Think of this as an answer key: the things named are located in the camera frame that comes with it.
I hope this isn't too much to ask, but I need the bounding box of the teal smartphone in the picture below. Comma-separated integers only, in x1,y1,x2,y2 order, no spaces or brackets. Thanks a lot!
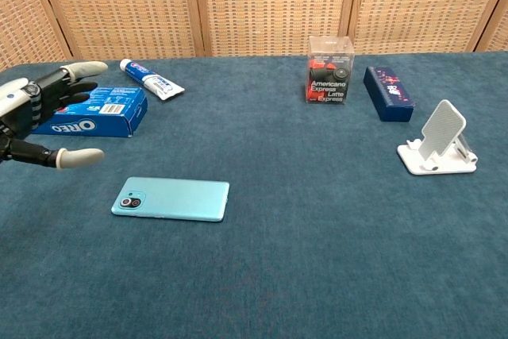
110,175,231,223

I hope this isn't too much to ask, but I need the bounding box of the white blue toothpaste tube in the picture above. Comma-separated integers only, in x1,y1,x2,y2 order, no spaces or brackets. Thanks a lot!
119,58,186,102

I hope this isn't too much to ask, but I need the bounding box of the teal table cloth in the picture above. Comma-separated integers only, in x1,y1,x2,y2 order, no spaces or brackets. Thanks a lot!
0,50,508,339

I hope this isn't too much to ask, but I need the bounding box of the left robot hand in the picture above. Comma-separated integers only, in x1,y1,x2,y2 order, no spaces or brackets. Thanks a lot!
0,60,110,171

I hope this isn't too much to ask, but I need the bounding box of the blue Oreo cookie box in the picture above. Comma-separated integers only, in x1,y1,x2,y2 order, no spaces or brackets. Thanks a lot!
29,85,148,139

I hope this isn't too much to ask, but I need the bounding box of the dark blue rectangular box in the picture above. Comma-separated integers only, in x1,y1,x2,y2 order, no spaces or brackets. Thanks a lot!
363,65,417,122

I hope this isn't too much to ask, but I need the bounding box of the clear coffee capsule box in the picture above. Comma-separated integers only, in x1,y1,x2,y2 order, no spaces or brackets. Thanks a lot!
304,35,356,106

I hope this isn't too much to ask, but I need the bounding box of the woven rattan folding screen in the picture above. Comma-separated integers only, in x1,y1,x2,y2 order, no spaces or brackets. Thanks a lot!
0,0,508,73

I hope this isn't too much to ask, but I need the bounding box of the white folding phone stand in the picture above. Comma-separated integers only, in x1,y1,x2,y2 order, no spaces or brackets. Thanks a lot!
396,98,479,175

